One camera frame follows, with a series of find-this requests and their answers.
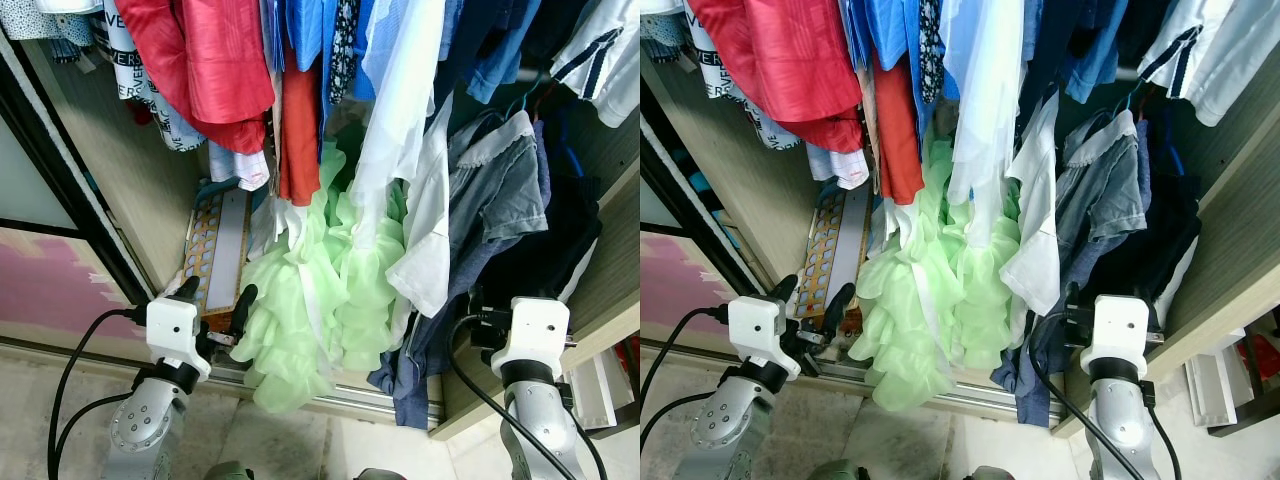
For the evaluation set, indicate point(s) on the grey denim shirt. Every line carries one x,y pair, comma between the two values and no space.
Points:
500,190
1100,190

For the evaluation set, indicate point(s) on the white shirt with navy stripes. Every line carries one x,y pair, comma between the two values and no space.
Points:
1200,60
600,70

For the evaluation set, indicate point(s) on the metal sliding door track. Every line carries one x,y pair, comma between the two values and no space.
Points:
350,405
960,405

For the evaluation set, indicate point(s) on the sliding wardrobe door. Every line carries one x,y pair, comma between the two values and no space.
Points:
670,290
40,290

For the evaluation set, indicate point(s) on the white cotton garment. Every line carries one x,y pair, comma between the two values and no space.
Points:
1035,260
425,260

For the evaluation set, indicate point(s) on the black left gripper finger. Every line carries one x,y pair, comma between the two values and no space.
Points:
187,289
838,308
784,288
243,308

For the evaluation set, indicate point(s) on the light wooden wardrobe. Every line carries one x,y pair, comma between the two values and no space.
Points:
110,170
750,180

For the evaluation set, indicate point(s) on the light blue shirt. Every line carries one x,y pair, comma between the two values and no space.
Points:
960,40
378,50

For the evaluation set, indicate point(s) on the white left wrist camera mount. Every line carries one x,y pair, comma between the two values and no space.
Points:
755,325
172,325

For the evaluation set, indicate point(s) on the red plastic item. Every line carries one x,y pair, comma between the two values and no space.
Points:
630,358
1265,360

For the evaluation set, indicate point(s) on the orange blue patterned board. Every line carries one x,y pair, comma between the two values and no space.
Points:
205,240
825,240

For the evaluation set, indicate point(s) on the white plastic item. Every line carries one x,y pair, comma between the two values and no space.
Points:
590,390
1215,385

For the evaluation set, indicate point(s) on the white dotted garment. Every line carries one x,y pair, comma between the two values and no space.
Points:
660,35
40,25

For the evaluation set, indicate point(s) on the white garment with black lettering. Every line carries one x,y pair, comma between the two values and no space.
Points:
125,70
715,70

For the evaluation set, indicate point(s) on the mid blue denim shirt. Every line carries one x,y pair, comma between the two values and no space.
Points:
500,70
1090,70

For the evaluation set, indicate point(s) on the white sheer garment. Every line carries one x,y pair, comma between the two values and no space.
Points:
990,110
400,110

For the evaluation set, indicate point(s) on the dark floral garment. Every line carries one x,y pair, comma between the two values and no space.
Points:
345,50
932,50

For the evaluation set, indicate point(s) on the red jacket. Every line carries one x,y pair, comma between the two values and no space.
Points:
790,60
200,60

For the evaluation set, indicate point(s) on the light green ruffled dress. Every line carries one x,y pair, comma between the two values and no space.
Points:
900,320
285,320

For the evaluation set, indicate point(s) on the white cloth with pink print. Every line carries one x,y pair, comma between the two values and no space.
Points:
238,165
838,165

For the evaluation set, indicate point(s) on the bright blue satin shirt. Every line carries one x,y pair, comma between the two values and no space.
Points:
890,30
310,30

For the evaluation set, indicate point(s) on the robot left leg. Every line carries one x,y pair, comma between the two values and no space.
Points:
228,471
838,471

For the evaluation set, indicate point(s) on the dark navy garment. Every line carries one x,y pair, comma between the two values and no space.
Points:
560,240
1170,240

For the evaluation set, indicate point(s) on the robot leg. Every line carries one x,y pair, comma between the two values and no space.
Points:
838,471
380,474
228,471
990,474

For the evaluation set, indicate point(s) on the orange-red garment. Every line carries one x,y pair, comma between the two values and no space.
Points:
298,150
898,150

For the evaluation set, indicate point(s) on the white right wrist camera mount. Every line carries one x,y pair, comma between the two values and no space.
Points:
535,325
1120,325

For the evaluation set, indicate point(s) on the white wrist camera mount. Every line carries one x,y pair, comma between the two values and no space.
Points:
172,325
535,325
755,325
1120,325

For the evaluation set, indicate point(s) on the robot right leg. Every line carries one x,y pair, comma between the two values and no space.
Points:
990,474
380,474

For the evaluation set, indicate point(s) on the blue denim jeans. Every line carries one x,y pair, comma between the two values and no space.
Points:
410,385
1030,395

